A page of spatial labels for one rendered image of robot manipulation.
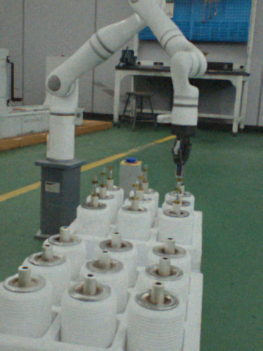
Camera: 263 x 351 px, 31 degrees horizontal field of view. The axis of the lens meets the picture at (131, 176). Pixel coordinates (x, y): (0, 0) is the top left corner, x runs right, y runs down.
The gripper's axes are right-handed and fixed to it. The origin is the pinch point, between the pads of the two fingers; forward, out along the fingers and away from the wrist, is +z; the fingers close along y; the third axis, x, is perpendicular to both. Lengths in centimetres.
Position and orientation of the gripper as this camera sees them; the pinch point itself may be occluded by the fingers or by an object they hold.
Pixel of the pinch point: (180, 171)
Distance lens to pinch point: 143.5
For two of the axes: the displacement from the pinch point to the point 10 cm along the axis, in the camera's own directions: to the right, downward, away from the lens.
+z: -0.6, 9.8, 2.0
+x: -9.2, -1.3, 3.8
